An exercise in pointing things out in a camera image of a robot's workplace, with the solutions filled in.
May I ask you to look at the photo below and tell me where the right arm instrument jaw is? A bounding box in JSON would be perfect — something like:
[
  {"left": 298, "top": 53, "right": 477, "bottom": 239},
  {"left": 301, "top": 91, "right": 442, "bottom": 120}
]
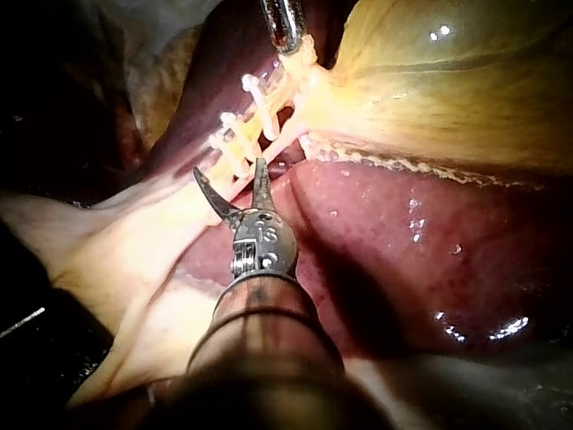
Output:
[
  {"left": 192, "top": 167, "right": 245, "bottom": 230},
  {"left": 252, "top": 157, "right": 276, "bottom": 212}
]

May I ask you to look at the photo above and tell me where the right arm instrument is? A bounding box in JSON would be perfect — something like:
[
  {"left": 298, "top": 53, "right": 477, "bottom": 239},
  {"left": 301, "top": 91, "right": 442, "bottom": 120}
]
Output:
[{"left": 230, "top": 208, "right": 299, "bottom": 282}]

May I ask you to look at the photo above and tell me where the left arm instrument jaw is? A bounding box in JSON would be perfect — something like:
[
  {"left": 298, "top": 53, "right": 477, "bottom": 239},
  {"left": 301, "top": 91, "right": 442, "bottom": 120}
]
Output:
[{"left": 261, "top": 0, "right": 311, "bottom": 56}]

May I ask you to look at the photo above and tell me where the gallbladder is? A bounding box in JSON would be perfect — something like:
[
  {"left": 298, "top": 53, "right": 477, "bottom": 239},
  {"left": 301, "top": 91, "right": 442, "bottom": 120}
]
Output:
[{"left": 277, "top": 0, "right": 573, "bottom": 192}]

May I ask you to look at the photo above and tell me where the thin tube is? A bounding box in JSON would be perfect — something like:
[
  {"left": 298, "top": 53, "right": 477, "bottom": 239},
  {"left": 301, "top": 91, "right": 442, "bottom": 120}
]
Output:
[
  {"left": 261, "top": 125, "right": 313, "bottom": 162},
  {"left": 213, "top": 80, "right": 305, "bottom": 192}
]

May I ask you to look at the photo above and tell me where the white clip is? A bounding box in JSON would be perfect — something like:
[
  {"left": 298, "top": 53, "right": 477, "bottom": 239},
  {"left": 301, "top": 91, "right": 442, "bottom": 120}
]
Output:
[
  {"left": 219, "top": 111, "right": 252, "bottom": 179},
  {"left": 241, "top": 73, "right": 280, "bottom": 140},
  {"left": 208, "top": 132, "right": 241, "bottom": 185}
]

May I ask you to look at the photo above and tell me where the dark red liver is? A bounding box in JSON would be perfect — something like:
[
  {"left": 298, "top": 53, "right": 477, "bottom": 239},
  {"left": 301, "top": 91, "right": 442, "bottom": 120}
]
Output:
[{"left": 147, "top": 0, "right": 573, "bottom": 366}]

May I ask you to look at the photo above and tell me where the thin steel wire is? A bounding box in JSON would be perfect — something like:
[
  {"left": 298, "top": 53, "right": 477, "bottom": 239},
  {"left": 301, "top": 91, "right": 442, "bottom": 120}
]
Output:
[{"left": 0, "top": 306, "right": 47, "bottom": 339}]

